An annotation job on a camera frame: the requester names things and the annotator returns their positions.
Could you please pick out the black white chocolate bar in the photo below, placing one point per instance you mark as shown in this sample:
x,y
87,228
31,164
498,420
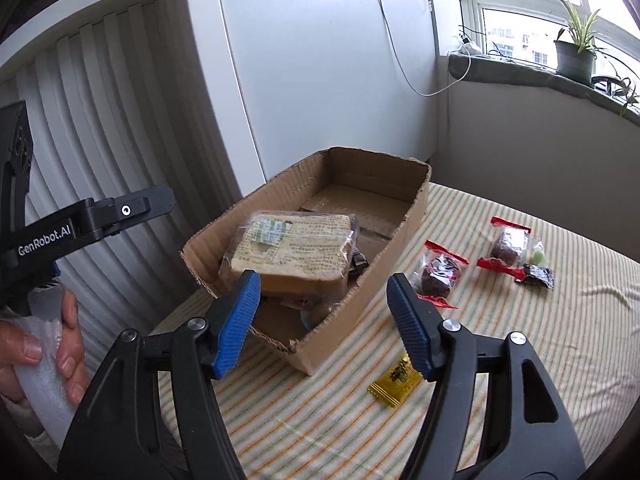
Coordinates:
x,y
357,261

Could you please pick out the white power strip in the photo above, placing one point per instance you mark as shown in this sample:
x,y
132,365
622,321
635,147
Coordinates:
x,y
470,47

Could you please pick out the pale green candy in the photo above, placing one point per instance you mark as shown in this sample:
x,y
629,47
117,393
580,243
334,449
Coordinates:
x,y
537,256

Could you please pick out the red-wrapped brown cake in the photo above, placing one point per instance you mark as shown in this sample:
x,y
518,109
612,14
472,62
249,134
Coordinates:
x,y
510,247
440,275

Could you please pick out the potted spider plant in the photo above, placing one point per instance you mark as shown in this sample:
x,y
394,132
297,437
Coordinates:
x,y
575,62

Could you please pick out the small black snack packet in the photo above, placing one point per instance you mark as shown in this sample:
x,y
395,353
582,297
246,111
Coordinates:
x,y
537,276

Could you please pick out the person's left hand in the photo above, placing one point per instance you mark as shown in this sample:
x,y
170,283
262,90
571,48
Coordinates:
x,y
20,345

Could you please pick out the brown cardboard box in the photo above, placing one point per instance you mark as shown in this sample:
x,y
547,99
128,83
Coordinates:
x,y
350,330

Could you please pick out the white slatted panel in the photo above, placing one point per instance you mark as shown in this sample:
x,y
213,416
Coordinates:
x,y
125,110

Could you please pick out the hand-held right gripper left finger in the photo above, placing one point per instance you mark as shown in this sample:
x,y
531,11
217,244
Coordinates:
x,y
240,325

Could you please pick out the clear bag of sliced bread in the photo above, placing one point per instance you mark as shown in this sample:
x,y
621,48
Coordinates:
x,y
295,250

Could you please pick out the gold snack packet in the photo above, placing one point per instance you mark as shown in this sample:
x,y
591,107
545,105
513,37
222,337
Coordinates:
x,y
395,385

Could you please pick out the small spider plant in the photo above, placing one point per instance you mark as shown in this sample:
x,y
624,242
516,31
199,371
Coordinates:
x,y
627,95

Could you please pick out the white cabinet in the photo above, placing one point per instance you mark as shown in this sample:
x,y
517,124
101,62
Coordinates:
x,y
325,60

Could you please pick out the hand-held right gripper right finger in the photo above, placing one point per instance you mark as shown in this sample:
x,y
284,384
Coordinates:
x,y
415,330

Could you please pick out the striped tablecloth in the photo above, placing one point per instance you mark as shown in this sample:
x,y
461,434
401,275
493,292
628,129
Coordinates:
x,y
500,360

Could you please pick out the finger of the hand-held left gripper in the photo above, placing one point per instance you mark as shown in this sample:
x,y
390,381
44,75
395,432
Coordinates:
x,y
135,207

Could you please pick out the black round object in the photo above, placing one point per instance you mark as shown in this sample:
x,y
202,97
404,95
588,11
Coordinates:
x,y
602,81

